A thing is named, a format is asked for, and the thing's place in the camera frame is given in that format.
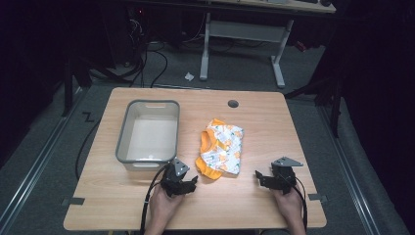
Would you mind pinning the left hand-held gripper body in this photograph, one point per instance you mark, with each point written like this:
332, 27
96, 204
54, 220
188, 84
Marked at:
174, 176

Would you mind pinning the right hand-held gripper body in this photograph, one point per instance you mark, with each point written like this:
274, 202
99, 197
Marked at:
284, 176

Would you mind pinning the person's left hand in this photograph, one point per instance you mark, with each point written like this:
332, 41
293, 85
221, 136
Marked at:
164, 205

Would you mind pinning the person's right hand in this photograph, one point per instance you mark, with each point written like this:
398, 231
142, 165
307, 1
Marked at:
288, 207

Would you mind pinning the grey tape strip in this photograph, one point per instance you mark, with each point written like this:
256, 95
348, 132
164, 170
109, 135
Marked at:
74, 201
318, 197

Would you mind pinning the orange printed baby garment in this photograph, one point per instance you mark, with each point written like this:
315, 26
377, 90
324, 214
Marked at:
221, 148

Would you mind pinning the grey-rimmed white plastic bin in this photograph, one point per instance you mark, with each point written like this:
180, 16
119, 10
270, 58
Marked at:
153, 133

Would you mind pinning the round grey table grommet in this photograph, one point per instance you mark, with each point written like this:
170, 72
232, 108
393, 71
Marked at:
233, 103

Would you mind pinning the black metal stand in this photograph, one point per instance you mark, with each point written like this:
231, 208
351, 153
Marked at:
67, 88
334, 104

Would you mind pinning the white paper scrap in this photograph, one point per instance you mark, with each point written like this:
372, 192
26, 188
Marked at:
189, 76

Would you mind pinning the white-framed wooden desk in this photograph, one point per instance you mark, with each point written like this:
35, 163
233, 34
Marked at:
248, 32

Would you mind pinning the dark computer tower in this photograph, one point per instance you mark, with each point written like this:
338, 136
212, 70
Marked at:
124, 32

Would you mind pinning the metal floor rail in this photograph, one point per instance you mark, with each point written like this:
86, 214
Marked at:
347, 169
32, 173

